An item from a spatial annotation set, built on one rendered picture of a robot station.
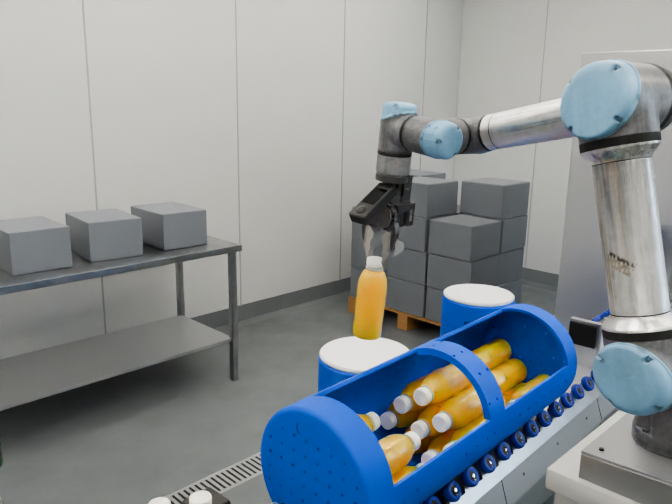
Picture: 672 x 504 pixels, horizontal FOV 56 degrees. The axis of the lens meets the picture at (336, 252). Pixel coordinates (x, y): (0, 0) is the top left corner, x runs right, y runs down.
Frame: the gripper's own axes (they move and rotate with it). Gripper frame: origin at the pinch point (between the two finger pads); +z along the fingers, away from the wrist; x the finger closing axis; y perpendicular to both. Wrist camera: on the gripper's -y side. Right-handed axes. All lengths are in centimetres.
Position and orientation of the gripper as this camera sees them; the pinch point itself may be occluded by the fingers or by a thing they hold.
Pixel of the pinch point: (376, 261)
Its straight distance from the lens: 145.0
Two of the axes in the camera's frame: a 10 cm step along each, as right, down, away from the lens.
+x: -6.9, -2.8, 6.7
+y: 7.2, -1.6, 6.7
